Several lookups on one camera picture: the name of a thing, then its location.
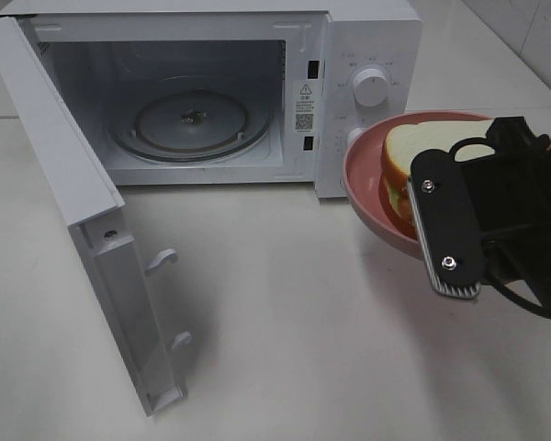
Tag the toast sandwich with lettuce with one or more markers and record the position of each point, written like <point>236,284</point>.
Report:
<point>400,147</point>

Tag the white microwave door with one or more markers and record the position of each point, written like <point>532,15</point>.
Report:
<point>92,209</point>

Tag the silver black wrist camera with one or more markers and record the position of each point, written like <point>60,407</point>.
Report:
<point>446,225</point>

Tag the pink round plate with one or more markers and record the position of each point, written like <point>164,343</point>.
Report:
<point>362,171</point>

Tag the white microwave oven body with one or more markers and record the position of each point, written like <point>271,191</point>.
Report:
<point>93,49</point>

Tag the white lower timer knob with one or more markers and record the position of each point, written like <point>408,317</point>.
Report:
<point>353,135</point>

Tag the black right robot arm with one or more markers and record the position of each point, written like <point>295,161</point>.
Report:
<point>531,297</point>

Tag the glass microwave turntable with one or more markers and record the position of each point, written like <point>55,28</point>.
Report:
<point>192,119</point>

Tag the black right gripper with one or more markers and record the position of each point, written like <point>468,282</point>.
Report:
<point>511,194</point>

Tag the white upper power knob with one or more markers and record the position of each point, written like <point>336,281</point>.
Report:
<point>370,86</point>

